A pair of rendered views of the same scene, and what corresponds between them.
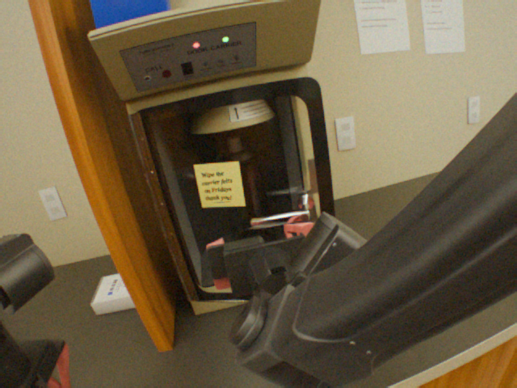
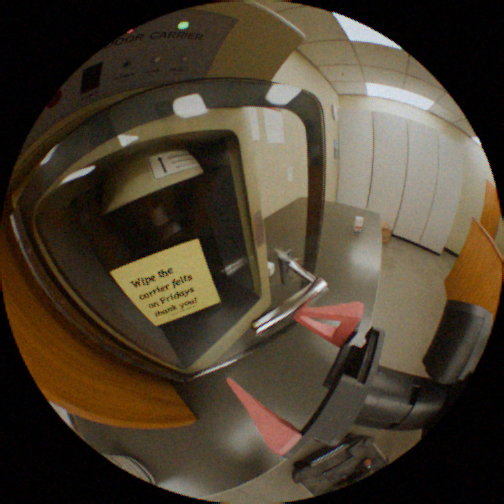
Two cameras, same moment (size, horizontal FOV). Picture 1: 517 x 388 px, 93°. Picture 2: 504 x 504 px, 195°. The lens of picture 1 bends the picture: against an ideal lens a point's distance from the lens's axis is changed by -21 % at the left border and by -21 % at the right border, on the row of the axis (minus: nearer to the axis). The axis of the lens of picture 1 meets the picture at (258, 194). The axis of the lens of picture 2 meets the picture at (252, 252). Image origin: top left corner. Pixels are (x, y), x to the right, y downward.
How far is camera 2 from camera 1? 0.37 m
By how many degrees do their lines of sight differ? 34
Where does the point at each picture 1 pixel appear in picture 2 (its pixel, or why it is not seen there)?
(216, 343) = (227, 399)
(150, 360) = (189, 433)
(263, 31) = (238, 36)
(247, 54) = (200, 59)
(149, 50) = not seen: outside the picture
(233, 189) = (198, 288)
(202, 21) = not seen: outside the picture
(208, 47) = (148, 33)
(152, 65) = not seen: outside the picture
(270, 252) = (382, 387)
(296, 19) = (276, 43)
